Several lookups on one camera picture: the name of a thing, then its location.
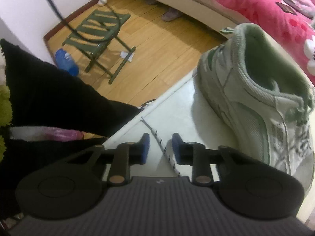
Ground white black speckled shoelace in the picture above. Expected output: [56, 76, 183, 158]
[141, 117, 181, 176]

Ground green fuzzy garment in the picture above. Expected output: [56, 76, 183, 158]
[0, 85, 12, 161]

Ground black phone on bed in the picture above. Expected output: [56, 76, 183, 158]
[276, 2, 297, 15]

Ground black cable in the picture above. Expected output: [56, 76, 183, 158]
[39, 0, 122, 43]

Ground person's black trouser leg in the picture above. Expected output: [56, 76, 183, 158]
[1, 39, 140, 137]

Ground blue bottle on floor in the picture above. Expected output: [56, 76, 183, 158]
[55, 49, 79, 77]

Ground white mint sneaker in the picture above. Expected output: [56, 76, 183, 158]
[197, 23, 314, 192]

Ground white ball on floor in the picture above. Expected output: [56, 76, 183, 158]
[98, 0, 107, 6]

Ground green folding stool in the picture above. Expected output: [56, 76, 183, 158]
[62, 10, 136, 84]

